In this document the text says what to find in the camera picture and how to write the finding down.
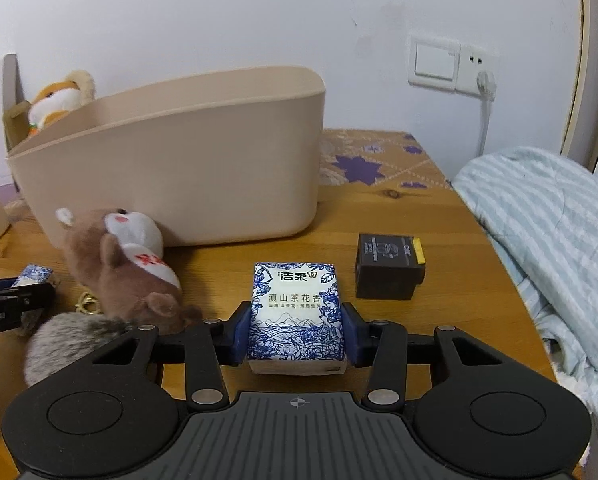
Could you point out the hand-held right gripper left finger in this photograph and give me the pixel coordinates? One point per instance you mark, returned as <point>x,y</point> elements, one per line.
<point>241,332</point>

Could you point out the black box with yellow tab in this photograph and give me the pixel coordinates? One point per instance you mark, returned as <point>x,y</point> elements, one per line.
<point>386,270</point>

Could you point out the beige plastic container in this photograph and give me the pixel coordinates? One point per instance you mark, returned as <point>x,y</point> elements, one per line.
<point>179,170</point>

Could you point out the brown cardboard piece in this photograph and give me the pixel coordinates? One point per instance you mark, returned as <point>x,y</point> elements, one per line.
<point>14,105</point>

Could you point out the orange hamster plush with carrot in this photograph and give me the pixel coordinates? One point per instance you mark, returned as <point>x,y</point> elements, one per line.
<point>54,102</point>

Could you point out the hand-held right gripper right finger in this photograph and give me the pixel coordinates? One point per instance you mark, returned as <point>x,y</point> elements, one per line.
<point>353,335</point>

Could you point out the striped pale green blanket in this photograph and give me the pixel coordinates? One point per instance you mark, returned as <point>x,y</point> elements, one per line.
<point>539,240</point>

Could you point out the brown squirrel plush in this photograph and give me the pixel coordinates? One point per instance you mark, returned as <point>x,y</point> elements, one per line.
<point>129,270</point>

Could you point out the white wall socket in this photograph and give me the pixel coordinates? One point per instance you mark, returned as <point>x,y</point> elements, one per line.
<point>479,62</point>

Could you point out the grey hedgehog plush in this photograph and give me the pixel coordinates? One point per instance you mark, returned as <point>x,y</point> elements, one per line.
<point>74,345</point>

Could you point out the blue white tissue pack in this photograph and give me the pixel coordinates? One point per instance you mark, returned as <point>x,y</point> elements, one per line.
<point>34,274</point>
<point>296,310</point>

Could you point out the white framed pink panel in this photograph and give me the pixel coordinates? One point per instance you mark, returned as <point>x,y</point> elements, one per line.
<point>594,60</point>

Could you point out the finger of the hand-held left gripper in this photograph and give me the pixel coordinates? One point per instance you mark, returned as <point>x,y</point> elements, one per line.
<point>29,297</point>

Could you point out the purple floral table mat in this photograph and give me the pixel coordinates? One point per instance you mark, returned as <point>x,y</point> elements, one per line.
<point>369,160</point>

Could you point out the white wall switch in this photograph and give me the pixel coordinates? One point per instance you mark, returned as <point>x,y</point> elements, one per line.
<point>434,65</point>

